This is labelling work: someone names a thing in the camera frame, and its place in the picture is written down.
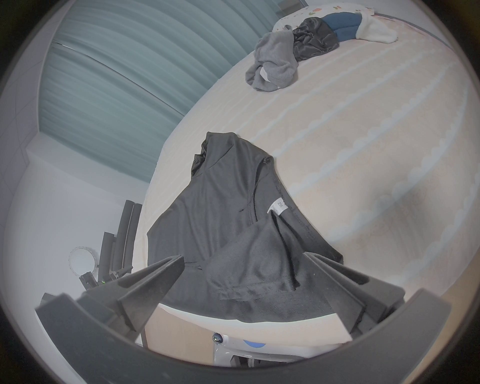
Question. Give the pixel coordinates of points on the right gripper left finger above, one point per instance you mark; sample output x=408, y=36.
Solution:
x=138, y=296

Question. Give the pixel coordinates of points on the black chest of drawers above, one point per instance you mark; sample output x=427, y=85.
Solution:
x=129, y=232

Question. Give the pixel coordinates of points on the white printed pillow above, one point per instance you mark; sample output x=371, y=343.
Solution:
x=300, y=17

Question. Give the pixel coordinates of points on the dark blue garment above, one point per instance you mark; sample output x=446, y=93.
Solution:
x=343, y=24

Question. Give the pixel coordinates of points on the black T-shirt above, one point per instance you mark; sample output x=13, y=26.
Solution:
x=225, y=225

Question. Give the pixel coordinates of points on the bed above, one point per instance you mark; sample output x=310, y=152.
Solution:
x=375, y=150

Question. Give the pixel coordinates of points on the blue-green curtain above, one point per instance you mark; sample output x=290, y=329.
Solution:
x=105, y=123
x=168, y=37

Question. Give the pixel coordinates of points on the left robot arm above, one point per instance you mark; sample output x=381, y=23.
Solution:
x=88, y=281

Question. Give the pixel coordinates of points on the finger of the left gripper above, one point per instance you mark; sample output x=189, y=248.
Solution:
x=120, y=272

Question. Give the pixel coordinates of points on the black shiny garment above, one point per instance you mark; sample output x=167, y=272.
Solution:
x=315, y=39

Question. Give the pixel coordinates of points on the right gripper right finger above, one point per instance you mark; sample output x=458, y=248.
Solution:
x=356, y=296

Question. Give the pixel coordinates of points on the round white-framed mirror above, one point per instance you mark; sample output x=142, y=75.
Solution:
x=82, y=260

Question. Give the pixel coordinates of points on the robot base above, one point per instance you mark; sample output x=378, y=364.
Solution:
x=232, y=350

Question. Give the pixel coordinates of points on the grey bedside table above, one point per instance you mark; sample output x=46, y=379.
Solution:
x=294, y=4

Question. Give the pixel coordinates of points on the white garment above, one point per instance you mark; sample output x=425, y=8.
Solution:
x=377, y=32

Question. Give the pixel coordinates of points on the black dressing table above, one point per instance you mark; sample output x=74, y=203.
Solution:
x=107, y=251

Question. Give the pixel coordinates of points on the grey garment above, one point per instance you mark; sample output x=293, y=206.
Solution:
x=273, y=56

